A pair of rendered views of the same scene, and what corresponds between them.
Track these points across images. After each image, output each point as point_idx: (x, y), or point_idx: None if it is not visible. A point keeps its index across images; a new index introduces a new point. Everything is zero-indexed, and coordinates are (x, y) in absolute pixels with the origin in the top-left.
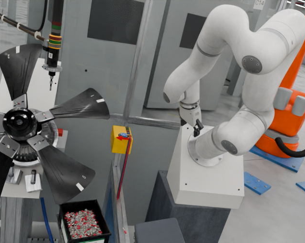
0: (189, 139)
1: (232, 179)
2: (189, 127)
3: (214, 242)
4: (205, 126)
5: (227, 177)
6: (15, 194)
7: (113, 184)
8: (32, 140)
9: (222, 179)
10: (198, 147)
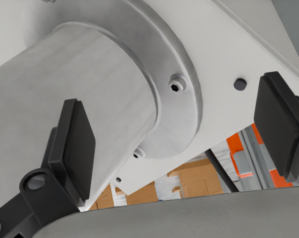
0: (165, 43)
1: None
2: (238, 96)
3: None
4: (194, 150)
5: (1, 57)
6: None
7: None
8: None
9: None
10: (72, 54)
